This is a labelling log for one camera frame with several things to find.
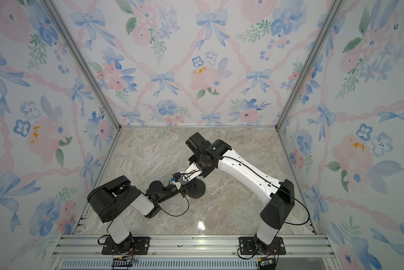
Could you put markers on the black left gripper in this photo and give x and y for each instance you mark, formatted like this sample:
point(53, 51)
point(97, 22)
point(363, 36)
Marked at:
point(185, 189)

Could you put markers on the aluminium left corner post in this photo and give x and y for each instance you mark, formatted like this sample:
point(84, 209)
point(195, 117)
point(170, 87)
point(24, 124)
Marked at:
point(62, 28)

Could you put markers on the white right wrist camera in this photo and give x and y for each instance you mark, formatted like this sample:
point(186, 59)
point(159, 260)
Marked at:
point(193, 170)

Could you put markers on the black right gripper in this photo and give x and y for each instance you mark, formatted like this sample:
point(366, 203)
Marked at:
point(205, 171)

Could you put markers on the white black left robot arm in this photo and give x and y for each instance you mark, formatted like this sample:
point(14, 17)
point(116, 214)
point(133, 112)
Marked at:
point(110, 200)

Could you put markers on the aluminium right corner post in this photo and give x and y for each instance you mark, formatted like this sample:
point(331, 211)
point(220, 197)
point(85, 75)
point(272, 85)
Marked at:
point(331, 18)

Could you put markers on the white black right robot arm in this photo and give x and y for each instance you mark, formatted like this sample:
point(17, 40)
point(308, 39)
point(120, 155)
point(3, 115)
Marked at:
point(278, 196)

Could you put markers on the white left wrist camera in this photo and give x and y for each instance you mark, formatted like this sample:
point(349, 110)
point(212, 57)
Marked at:
point(175, 179)

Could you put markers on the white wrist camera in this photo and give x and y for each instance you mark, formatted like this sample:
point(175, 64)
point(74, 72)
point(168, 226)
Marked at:
point(175, 179)
point(193, 170)

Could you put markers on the aluminium mounting rail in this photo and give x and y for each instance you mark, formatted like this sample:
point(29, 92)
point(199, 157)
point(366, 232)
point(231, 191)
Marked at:
point(195, 252)

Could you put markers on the black round microphone stand base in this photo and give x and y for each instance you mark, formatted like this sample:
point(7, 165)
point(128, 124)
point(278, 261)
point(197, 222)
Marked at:
point(196, 189)

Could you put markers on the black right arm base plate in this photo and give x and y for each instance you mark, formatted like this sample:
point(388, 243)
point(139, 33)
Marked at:
point(250, 246)

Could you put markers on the aluminium corner post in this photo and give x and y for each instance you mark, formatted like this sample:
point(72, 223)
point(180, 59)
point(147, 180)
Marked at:
point(62, 28)
point(331, 18)

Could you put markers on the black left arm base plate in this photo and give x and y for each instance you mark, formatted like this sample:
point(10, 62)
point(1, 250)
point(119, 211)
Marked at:
point(133, 245)

